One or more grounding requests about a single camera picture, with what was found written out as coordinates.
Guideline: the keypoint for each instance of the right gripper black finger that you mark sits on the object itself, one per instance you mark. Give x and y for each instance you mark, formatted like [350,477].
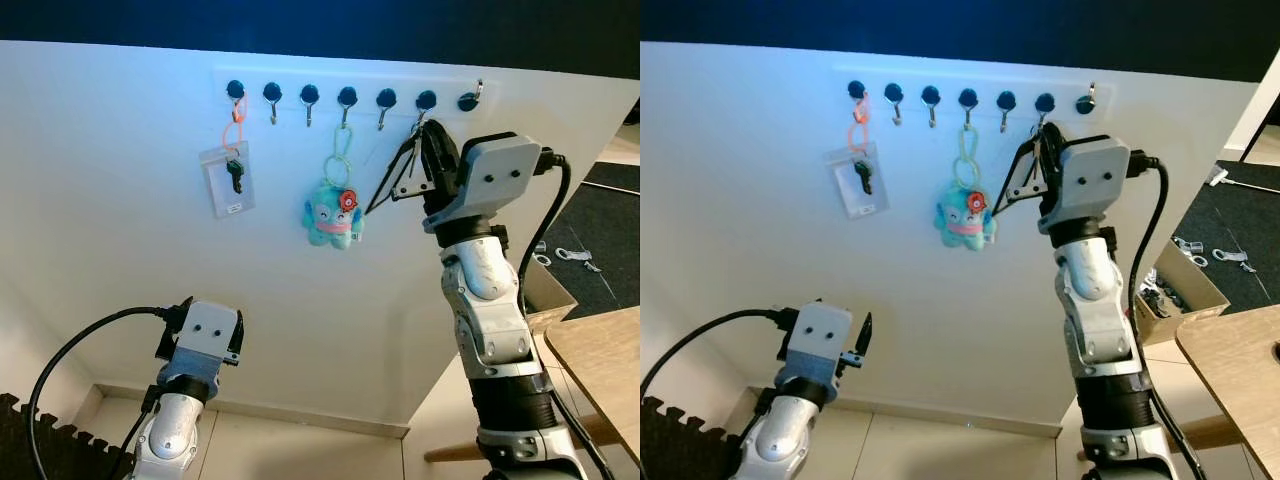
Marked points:
[445,148]
[429,145]
[1040,150]
[1053,150]

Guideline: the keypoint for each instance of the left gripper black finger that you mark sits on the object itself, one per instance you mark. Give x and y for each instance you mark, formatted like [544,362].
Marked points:
[864,335]
[238,340]

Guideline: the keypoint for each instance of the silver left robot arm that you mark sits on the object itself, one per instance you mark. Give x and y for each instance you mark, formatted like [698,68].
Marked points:
[175,440]
[790,440]

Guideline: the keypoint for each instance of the black knob metal hook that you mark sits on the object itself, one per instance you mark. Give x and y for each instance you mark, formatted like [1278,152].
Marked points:
[386,98]
[236,88]
[426,100]
[1085,103]
[272,92]
[310,94]
[894,92]
[931,94]
[468,101]
[968,97]
[1045,101]
[347,96]
[857,88]
[1006,99]

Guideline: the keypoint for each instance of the blue plush toy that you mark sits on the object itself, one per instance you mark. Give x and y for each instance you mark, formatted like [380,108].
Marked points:
[330,220]
[962,222]

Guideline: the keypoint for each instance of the wooden baseboard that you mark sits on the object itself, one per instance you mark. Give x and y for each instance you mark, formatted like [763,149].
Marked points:
[300,418]

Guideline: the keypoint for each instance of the clear plastic key pouch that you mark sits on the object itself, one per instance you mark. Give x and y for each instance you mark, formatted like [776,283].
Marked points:
[845,195]
[215,190]

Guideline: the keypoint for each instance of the cardboard box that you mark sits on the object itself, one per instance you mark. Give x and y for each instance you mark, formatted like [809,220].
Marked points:
[548,300]
[1200,290]

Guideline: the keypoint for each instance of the black floor mat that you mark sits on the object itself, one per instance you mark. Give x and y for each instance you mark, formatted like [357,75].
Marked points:
[600,220]
[1250,220]

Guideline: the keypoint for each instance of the black key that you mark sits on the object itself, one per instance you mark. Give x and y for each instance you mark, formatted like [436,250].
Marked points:
[236,170]
[863,173]

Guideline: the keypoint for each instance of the small white object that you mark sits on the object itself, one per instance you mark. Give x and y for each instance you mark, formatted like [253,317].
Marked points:
[1218,176]

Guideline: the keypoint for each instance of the black foam puzzle mat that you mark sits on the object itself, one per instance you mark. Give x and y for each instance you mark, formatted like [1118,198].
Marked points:
[70,460]
[690,450]

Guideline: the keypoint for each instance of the wooden table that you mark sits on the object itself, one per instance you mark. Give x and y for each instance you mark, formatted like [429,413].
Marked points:
[1230,370]
[600,350]

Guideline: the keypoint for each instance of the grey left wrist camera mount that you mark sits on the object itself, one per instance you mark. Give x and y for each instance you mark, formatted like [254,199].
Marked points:
[205,335]
[820,340]

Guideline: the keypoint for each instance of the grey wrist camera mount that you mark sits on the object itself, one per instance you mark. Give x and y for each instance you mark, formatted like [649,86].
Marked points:
[820,340]
[1095,180]
[205,335]
[495,175]

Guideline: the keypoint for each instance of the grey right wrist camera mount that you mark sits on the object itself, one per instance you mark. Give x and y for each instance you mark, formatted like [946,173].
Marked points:
[495,175]
[1095,180]

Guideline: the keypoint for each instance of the white hook rail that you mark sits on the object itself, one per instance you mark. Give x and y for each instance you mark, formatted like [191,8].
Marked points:
[878,75]
[255,75]

